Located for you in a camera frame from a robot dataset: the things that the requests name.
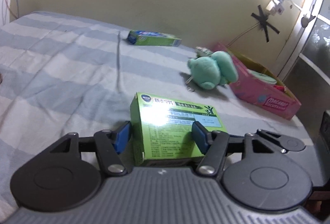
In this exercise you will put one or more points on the green toothpaste box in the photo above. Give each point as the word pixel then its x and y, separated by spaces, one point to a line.
pixel 145 38

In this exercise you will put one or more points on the patterned small tissue pack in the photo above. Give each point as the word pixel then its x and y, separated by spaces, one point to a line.
pixel 201 52

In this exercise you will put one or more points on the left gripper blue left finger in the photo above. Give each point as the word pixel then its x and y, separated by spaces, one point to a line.
pixel 109 145

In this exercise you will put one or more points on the teal plush toy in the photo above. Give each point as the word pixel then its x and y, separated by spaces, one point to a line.
pixel 216 69

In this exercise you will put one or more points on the striped blue bed sheet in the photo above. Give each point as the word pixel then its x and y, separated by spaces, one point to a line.
pixel 62 73

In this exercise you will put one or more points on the pink metal tin box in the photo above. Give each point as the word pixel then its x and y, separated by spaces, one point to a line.
pixel 256 92

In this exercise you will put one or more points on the black tape cross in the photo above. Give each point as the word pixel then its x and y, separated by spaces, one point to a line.
pixel 262 19

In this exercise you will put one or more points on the green medicine box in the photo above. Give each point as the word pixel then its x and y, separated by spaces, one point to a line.
pixel 162 129

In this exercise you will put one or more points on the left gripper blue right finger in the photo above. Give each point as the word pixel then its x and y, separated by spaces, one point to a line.
pixel 213 144

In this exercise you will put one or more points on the frosted glass door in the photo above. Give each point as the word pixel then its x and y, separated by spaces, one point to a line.
pixel 306 71

